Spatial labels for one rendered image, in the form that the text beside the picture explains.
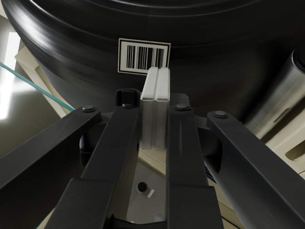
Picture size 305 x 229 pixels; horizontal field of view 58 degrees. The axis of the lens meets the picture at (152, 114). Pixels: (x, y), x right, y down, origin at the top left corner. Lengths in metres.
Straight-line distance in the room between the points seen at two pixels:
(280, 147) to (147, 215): 0.59
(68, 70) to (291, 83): 0.28
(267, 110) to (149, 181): 0.62
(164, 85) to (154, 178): 0.82
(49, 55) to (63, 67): 0.03
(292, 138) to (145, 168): 0.64
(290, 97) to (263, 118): 0.08
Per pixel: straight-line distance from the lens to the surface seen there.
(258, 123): 0.47
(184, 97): 0.17
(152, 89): 0.15
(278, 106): 0.42
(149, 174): 0.97
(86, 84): 0.39
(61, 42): 0.37
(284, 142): 0.44
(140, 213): 0.95
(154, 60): 0.33
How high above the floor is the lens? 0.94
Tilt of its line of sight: 14 degrees up
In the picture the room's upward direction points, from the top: 59 degrees counter-clockwise
